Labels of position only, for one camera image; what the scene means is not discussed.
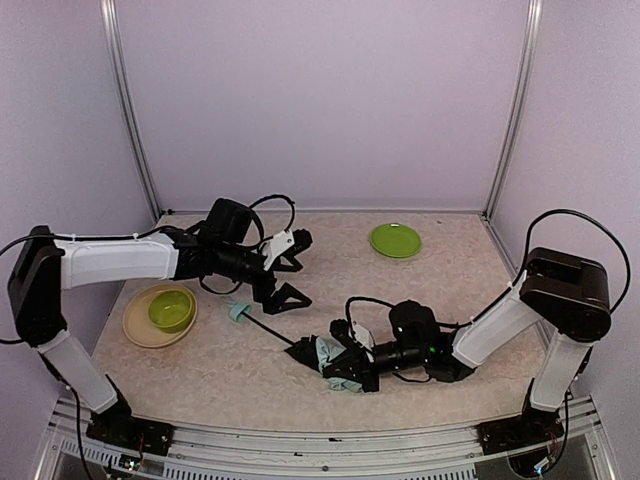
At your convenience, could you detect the mint green folding umbrella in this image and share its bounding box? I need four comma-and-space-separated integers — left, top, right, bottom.
222, 295, 364, 393

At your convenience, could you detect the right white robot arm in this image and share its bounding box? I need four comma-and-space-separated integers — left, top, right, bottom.
286, 247, 611, 412

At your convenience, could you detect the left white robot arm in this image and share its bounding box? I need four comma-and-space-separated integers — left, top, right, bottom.
7, 198, 313, 417

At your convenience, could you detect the green bowl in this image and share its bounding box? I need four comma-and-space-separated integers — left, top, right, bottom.
147, 290, 196, 333

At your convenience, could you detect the beige plate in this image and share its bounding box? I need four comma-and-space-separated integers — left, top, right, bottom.
122, 284, 198, 349

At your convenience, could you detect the green plate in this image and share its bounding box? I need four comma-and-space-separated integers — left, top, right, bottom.
369, 223, 422, 259

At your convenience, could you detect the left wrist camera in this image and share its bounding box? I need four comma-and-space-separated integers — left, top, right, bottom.
259, 229, 313, 271

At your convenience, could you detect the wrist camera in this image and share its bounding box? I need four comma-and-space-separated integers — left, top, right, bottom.
329, 319, 374, 353
259, 229, 313, 271

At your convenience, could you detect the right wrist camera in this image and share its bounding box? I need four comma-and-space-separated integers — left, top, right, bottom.
329, 319, 374, 353

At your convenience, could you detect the right camera cable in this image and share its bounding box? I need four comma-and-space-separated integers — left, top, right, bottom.
346, 296, 401, 331

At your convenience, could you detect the camera cable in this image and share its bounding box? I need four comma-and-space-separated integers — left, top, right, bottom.
346, 296, 401, 331
247, 193, 297, 236

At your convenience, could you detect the left camera cable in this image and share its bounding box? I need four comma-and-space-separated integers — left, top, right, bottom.
247, 193, 297, 236

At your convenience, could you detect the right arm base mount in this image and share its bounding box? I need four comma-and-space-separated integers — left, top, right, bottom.
476, 383, 565, 455

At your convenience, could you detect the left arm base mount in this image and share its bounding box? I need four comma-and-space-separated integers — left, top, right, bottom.
86, 376, 175, 457

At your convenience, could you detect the aluminium front rail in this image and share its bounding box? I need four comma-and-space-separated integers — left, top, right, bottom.
29, 414, 621, 480

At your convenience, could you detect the left aluminium frame post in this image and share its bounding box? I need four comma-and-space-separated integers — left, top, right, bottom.
100, 0, 163, 221

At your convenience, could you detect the aluminium frame post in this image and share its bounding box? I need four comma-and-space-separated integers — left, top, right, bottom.
483, 0, 544, 222
100, 0, 163, 221

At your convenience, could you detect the right aluminium frame post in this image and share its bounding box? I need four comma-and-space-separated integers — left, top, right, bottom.
483, 0, 544, 222

